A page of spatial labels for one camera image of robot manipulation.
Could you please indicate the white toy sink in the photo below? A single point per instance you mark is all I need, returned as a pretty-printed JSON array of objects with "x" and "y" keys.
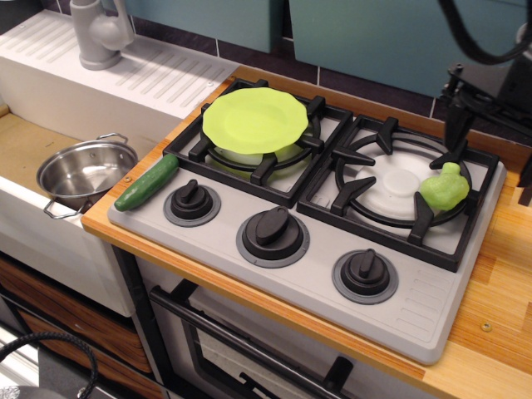
[{"x": 48, "y": 101}]

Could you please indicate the black left stove knob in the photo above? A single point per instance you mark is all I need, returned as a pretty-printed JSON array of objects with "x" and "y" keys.
[{"x": 192, "y": 205}]

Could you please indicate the wooden drawer front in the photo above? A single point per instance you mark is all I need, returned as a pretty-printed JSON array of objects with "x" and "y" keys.
[{"x": 39, "y": 304}]

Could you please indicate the grey toy faucet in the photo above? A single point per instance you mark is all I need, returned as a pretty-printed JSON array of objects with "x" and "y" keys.
[{"x": 100, "y": 38}]

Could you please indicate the lime green plastic plate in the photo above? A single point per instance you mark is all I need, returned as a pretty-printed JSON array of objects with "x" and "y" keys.
[{"x": 252, "y": 121}]

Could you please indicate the grey toy stove top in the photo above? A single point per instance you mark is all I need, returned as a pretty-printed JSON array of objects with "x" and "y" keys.
[{"x": 415, "y": 321}]

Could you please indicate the black oven door handle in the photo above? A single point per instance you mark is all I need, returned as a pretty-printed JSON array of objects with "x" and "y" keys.
[{"x": 329, "y": 387}]

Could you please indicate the black middle stove knob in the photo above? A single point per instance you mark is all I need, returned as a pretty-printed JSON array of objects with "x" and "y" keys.
[{"x": 273, "y": 238}]

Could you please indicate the light green toy cauliflower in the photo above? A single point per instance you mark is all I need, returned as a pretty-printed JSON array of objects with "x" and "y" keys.
[{"x": 445, "y": 191}]

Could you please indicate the dark green toy pickle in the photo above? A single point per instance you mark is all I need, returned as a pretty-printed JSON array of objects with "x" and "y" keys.
[{"x": 148, "y": 184}]

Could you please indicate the black burner grate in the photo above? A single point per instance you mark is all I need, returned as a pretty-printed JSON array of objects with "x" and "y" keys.
[
  {"x": 369, "y": 186},
  {"x": 195, "y": 152}
]

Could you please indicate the stainless steel pot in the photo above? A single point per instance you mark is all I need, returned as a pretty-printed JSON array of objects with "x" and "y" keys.
[{"x": 75, "y": 178}]

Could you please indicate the black right burner grate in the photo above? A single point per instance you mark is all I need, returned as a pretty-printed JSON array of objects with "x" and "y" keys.
[{"x": 369, "y": 186}]

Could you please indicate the black left burner grate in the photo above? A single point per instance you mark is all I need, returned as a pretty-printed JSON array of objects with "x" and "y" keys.
[{"x": 195, "y": 152}]

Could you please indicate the black stove knob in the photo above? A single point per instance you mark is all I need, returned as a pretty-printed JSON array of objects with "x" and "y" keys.
[
  {"x": 273, "y": 238},
  {"x": 192, "y": 205},
  {"x": 365, "y": 277}
]

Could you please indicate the white burner cap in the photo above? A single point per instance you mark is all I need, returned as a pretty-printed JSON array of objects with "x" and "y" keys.
[
  {"x": 398, "y": 177},
  {"x": 287, "y": 156}
]

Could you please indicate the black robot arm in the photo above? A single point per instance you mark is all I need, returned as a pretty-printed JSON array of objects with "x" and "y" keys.
[{"x": 521, "y": 52}]

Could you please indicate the black right stove knob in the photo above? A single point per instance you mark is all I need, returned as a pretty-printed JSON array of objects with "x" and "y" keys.
[{"x": 365, "y": 277}]

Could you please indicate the white right burner cap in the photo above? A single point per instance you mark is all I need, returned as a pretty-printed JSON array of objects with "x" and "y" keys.
[{"x": 398, "y": 177}]

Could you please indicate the white left burner cap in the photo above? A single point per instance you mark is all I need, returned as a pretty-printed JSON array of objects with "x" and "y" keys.
[{"x": 287, "y": 156}]

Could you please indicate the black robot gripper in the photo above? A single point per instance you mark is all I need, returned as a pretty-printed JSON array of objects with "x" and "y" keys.
[{"x": 498, "y": 94}]

